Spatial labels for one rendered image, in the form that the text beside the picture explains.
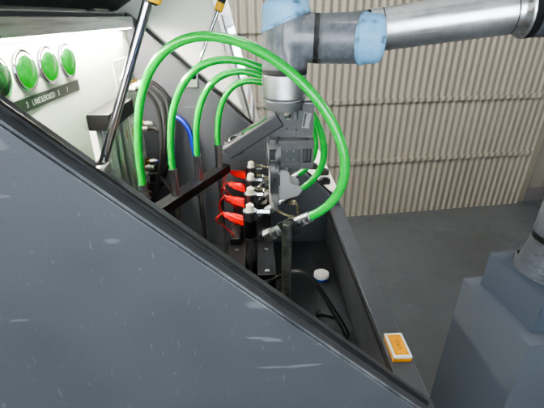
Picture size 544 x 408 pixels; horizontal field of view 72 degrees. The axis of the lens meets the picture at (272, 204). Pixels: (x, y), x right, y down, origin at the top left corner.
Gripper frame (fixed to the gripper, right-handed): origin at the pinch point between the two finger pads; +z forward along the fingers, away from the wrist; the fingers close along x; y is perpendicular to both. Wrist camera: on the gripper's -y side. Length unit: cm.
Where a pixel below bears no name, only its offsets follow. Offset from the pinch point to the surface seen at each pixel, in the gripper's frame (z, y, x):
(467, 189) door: 94, 170, 209
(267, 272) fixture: 13.2, -1.1, -4.3
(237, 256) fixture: 13.3, -7.4, 1.8
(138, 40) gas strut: -31.1, -12.3, -32.0
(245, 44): -29.5, -4.0, -9.8
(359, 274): 16.3, 18.5, -1.7
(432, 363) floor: 111, 77, 53
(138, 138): -13.8, -23.4, -0.9
